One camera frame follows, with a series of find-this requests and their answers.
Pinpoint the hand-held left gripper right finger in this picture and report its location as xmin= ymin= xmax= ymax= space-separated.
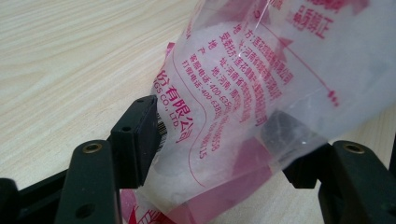
xmin=261 ymin=111 xmax=396 ymax=224

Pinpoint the pink clear bag of white crystals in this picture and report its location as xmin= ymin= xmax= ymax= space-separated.
xmin=120 ymin=0 xmax=396 ymax=224

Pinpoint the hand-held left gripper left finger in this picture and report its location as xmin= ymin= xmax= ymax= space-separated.
xmin=54 ymin=94 xmax=163 ymax=224

